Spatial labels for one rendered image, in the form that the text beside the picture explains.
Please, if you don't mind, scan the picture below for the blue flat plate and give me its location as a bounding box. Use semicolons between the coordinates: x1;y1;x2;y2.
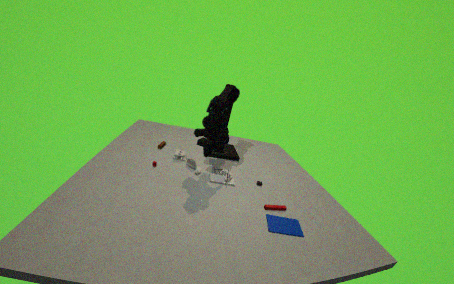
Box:
266;214;304;237

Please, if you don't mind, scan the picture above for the red flat bar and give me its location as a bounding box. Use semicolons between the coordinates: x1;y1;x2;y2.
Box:
264;204;286;211

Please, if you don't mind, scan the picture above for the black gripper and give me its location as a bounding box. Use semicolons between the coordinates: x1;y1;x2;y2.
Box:
197;127;223;157

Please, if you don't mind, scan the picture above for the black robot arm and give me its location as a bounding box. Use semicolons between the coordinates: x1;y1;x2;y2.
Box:
193;84;240;153

